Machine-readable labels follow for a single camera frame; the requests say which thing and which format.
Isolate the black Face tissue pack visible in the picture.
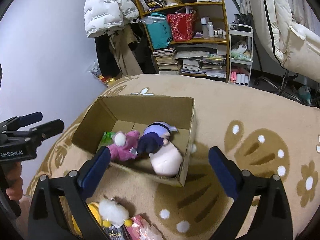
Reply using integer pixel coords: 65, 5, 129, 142
103, 225, 130, 240

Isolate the green packet in box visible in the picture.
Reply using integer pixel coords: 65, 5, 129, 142
97, 131, 115, 152

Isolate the white puffer jacket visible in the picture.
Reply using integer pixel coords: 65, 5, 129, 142
84, 0, 139, 38

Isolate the yellow plush toy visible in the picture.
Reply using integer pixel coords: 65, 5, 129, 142
72, 202, 102, 239

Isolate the pink plastic package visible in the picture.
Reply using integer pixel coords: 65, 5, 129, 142
126, 215, 163, 240

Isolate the pink plush toy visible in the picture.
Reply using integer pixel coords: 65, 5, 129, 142
107, 130, 140, 162

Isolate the red patterned gift bag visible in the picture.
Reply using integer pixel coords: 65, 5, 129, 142
167, 13, 196, 42

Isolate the teal shopping bag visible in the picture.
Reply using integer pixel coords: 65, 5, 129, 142
145, 13, 172, 50

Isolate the person's left hand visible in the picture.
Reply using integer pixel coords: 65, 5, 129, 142
6, 162, 23, 201

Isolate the white fluffy pompom toy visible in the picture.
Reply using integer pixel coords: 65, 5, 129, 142
99, 199, 133, 228

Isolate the purple haired plush doll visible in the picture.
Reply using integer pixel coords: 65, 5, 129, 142
137, 121, 183, 177

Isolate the wooden bookshelf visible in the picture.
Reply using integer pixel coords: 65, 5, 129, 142
135, 0, 230, 80

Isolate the cream office chair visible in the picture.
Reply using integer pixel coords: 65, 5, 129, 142
245, 0, 320, 100

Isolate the stack of books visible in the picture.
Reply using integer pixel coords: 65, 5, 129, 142
153, 43, 227, 79

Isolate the open cardboard box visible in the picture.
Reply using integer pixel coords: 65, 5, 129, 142
72, 95, 195, 186

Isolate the white rolling cart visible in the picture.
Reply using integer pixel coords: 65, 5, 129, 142
228, 23, 254, 86

